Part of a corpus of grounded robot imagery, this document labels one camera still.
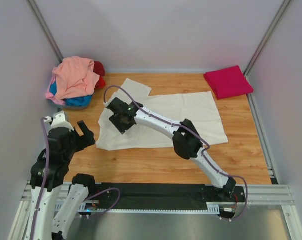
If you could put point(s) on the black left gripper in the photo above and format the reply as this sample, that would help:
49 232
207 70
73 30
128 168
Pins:
84 141

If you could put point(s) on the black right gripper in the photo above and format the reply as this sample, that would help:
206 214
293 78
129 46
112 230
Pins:
114 119

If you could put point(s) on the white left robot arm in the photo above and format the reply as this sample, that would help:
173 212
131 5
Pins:
47 178

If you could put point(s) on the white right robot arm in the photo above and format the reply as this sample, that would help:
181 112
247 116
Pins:
186 140

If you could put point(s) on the blue t shirt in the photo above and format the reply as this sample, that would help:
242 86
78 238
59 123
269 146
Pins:
78 102

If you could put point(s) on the pink t shirt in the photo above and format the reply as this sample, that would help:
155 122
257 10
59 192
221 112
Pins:
52 91

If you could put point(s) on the peach t shirt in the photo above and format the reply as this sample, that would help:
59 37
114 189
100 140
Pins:
75 78

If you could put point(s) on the dark red t shirt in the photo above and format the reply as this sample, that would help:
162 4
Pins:
100 71

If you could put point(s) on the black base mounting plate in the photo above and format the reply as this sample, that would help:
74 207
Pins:
163 196

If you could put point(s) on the folded magenta t shirt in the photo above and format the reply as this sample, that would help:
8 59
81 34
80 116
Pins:
228 83

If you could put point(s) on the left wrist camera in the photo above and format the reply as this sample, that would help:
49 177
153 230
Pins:
60 120

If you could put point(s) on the slotted white cable duct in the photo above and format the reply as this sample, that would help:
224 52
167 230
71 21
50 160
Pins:
211 209

